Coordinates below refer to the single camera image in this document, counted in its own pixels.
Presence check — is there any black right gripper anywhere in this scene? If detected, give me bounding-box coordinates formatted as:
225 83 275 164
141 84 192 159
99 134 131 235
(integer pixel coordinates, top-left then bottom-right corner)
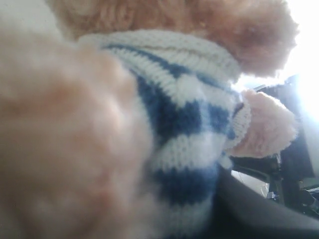
233 75 319 214

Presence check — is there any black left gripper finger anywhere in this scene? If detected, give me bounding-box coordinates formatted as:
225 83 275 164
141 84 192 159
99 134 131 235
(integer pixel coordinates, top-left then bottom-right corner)
211 170 319 239

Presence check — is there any beige teddy bear striped sweater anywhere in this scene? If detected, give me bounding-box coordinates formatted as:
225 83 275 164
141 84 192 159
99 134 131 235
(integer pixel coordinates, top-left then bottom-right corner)
0 0 300 239

